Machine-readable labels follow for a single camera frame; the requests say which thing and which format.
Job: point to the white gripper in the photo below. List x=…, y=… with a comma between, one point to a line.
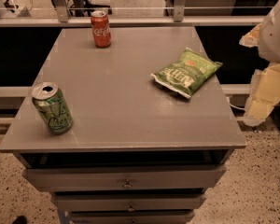
x=275, y=37

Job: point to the red coke can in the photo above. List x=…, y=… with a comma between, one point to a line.
x=100, y=29

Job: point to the green soda can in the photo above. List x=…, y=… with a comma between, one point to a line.
x=51, y=106

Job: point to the green chip bag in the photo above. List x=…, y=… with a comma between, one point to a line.
x=187, y=74

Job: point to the top grey drawer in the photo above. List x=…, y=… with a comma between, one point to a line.
x=125, y=178

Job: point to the grey drawer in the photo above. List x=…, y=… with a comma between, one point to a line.
x=137, y=217
x=129, y=202
x=125, y=178

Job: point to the grey drawer cabinet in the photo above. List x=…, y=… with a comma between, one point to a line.
x=122, y=118

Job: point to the middle grey drawer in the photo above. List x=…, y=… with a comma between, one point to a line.
x=129, y=202

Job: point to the bottom grey drawer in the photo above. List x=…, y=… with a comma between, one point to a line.
x=137, y=217

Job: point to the metal railing frame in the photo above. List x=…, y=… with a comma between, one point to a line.
x=57, y=13

